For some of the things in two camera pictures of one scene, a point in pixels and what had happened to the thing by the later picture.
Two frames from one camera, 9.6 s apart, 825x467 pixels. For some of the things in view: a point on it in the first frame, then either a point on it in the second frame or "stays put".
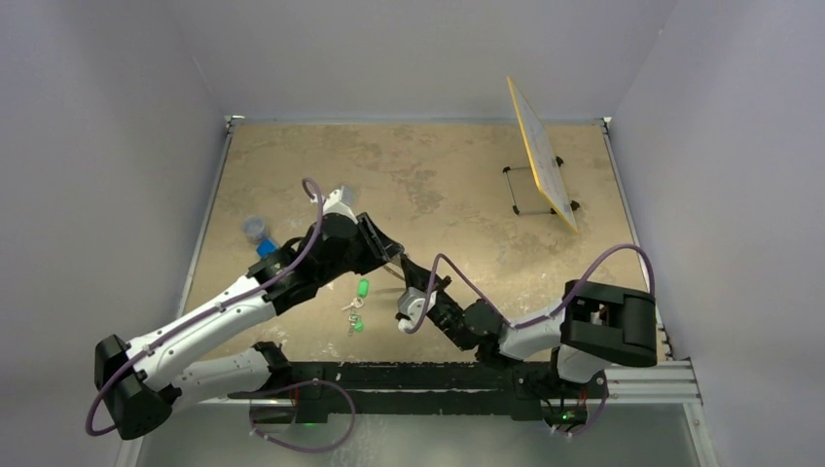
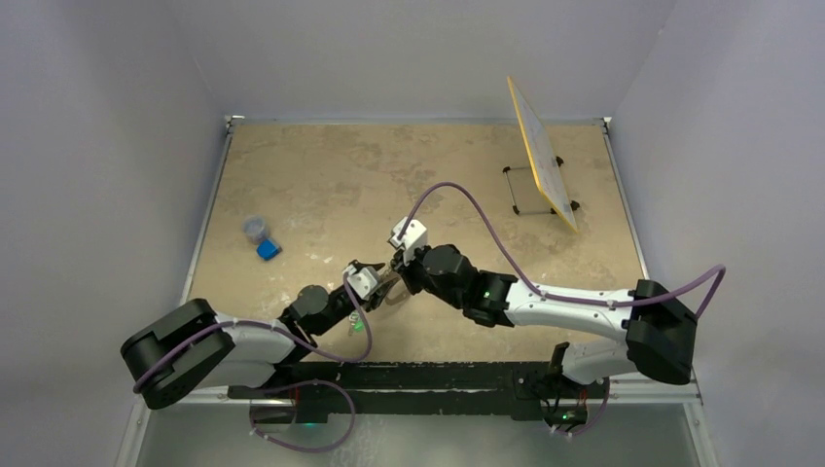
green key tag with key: [356, 324] stays put
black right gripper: [415, 275] → [407, 270]
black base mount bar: [313, 392] stays put
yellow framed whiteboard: [546, 171] stays put
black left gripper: [388, 247] → [374, 301]
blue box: [266, 247] stays put
